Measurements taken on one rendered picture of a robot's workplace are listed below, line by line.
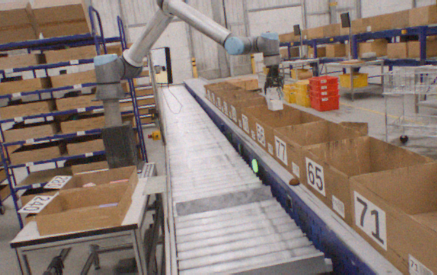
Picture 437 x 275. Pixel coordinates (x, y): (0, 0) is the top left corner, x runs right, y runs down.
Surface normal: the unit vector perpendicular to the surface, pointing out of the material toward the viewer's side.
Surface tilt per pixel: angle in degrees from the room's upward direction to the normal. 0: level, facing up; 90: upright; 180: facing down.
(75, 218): 91
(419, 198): 89
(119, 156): 90
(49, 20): 123
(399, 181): 90
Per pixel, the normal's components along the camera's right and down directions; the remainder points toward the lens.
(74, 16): 0.18, 0.70
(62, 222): 0.02, 0.25
